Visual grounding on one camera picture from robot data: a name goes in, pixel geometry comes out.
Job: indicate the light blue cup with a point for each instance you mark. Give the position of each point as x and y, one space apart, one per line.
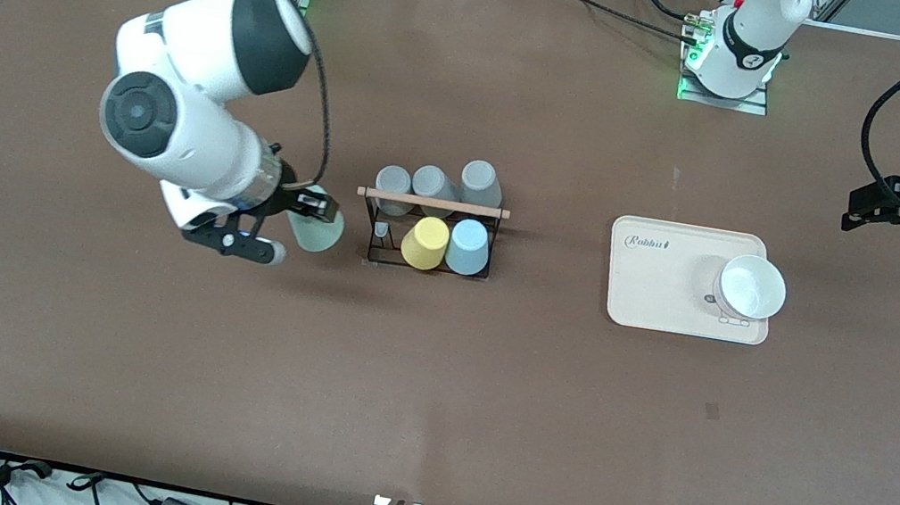
469 246

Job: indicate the white bowl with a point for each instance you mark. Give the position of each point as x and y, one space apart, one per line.
752 287

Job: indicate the yellow cup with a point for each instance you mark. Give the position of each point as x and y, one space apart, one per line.
424 245

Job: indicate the beige tray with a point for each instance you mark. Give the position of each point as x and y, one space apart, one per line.
660 295

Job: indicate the grey cup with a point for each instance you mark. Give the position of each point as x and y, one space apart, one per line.
394 180
481 183
432 182

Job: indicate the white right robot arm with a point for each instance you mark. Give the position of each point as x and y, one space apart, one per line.
202 51

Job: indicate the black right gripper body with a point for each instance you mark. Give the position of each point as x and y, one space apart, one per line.
288 198

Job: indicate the pale green cup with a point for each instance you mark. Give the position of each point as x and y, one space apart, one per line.
317 236

